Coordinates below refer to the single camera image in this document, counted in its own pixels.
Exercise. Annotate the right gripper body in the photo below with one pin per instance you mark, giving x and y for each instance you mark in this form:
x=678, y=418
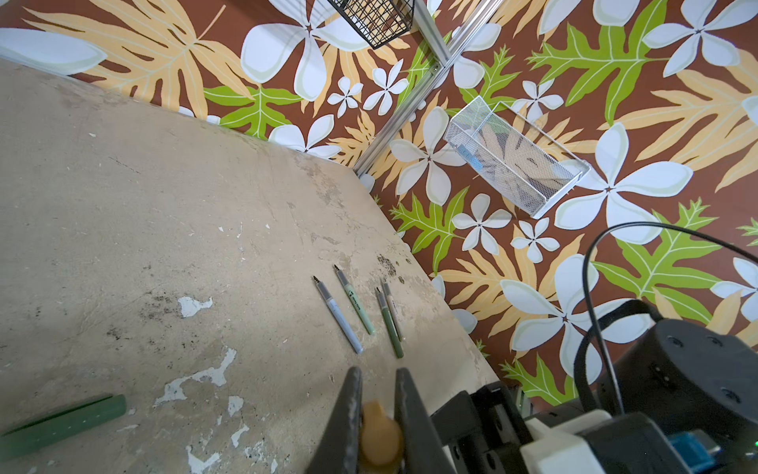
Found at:
x=483, y=430

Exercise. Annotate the blue pen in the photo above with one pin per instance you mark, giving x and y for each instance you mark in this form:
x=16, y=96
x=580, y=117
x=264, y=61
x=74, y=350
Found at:
x=338, y=315

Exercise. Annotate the dark green pen cap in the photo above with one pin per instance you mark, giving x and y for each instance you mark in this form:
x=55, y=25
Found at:
x=60, y=426

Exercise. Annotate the brown pen cap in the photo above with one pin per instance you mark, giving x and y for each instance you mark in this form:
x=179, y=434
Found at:
x=381, y=441

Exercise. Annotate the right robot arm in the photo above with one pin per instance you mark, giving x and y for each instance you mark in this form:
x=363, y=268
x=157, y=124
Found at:
x=683, y=400

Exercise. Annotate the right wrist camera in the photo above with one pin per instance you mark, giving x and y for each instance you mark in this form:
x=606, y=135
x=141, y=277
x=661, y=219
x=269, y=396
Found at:
x=596, y=442

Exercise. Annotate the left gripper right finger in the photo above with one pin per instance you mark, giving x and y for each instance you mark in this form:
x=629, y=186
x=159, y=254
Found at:
x=423, y=450

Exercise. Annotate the black wire basket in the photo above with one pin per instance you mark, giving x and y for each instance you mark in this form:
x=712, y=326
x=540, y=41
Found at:
x=371, y=23

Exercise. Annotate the dark green pen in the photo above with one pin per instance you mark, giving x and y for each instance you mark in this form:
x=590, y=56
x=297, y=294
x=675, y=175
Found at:
x=389, y=322

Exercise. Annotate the light green pen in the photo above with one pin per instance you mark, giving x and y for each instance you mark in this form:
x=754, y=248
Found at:
x=355, y=301

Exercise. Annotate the white wire basket right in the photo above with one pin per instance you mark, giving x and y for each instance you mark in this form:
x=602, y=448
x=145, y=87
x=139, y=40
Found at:
x=518, y=159

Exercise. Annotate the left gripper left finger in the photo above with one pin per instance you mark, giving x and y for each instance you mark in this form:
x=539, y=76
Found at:
x=338, y=451

